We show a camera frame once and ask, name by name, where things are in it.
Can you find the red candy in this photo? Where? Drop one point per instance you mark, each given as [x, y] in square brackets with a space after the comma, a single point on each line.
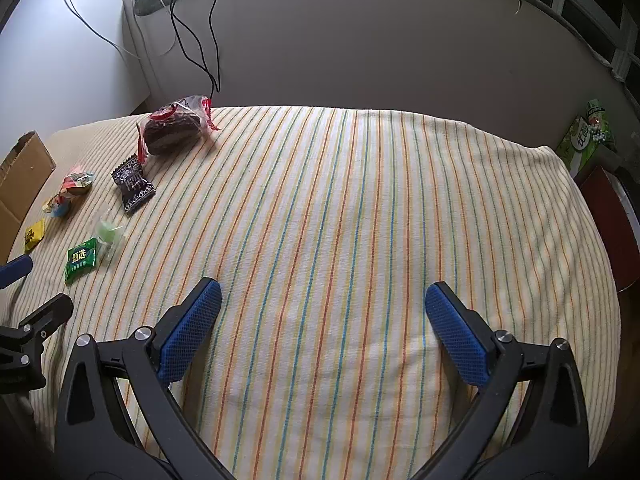
[77, 182]

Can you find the window frame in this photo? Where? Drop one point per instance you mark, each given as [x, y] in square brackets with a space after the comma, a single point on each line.
[620, 57]

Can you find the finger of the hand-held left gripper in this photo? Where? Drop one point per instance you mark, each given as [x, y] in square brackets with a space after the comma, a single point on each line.
[12, 271]
[47, 316]

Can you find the green snack bag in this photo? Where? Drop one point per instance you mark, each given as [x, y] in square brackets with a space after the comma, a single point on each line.
[582, 142]

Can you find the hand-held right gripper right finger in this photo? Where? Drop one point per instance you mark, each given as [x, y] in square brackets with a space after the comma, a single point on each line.
[457, 332]

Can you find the black snack packet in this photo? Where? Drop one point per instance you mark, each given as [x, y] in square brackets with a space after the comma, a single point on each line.
[132, 185]

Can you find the cardboard box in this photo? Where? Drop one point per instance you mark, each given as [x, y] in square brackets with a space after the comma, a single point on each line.
[20, 180]

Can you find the red box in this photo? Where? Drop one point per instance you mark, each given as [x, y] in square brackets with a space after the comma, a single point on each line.
[610, 225]

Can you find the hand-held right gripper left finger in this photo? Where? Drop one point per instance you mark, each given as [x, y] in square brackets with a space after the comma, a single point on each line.
[192, 330]

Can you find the clear green snack packet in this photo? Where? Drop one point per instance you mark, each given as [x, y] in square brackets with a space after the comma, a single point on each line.
[107, 235]

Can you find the striped blanket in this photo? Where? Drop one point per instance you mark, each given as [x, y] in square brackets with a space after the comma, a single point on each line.
[325, 210]

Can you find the dark candy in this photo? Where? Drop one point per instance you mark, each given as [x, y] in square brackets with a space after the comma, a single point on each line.
[172, 130]

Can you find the yellow candy packet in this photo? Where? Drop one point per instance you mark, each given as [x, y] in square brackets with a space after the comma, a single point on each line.
[34, 235]

